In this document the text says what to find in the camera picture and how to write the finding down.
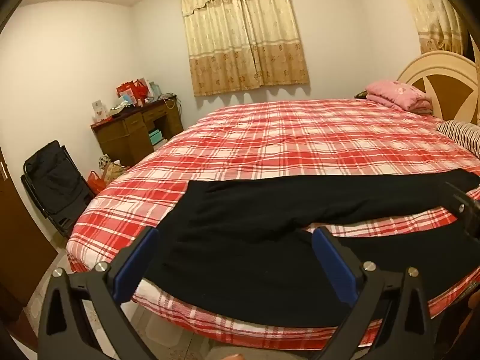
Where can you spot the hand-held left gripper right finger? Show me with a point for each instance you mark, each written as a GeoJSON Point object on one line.
{"type": "Point", "coordinates": [332, 262]}

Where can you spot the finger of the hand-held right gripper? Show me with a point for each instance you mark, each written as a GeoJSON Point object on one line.
{"type": "Point", "coordinates": [456, 197]}

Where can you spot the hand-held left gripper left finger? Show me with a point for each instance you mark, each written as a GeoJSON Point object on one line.
{"type": "Point", "coordinates": [139, 258]}

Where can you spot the black pants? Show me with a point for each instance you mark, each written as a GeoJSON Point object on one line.
{"type": "Point", "coordinates": [243, 255]}

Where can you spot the striped pillow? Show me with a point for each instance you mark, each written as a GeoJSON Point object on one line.
{"type": "Point", "coordinates": [463, 135]}

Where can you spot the red plastic bag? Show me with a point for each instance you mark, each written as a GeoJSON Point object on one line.
{"type": "Point", "coordinates": [96, 183]}

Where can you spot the patterned shopping bag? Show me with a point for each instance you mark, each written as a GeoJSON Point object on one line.
{"type": "Point", "coordinates": [112, 170]}

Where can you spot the black folding chair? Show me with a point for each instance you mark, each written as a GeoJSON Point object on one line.
{"type": "Point", "coordinates": [56, 183]}

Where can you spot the pink folded quilt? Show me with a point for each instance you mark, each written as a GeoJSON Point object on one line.
{"type": "Point", "coordinates": [399, 93]}

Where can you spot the cream and brown headboard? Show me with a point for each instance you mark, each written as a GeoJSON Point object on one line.
{"type": "Point", "coordinates": [450, 78]}

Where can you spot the brown wooden door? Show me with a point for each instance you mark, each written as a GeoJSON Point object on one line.
{"type": "Point", "coordinates": [22, 240]}

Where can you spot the teal box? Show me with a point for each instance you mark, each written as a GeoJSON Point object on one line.
{"type": "Point", "coordinates": [155, 137]}

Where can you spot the brown wooden desk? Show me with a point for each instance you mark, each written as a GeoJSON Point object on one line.
{"type": "Point", "coordinates": [123, 135]}

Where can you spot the red plaid bedspread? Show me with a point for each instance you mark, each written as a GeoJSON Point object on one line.
{"type": "Point", "coordinates": [300, 138]}

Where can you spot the white card box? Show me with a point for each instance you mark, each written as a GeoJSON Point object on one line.
{"type": "Point", "coordinates": [99, 110]}

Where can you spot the red gift bag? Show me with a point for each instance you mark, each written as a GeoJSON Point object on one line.
{"type": "Point", "coordinates": [132, 90]}

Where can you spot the pale teal gift bag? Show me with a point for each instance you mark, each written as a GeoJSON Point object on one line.
{"type": "Point", "coordinates": [155, 89]}

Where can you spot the beige patterned curtain beside headboard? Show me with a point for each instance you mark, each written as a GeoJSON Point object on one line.
{"type": "Point", "coordinates": [431, 15]}

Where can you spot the beige patterned window curtain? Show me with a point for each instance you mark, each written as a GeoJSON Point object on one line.
{"type": "Point", "coordinates": [243, 45]}

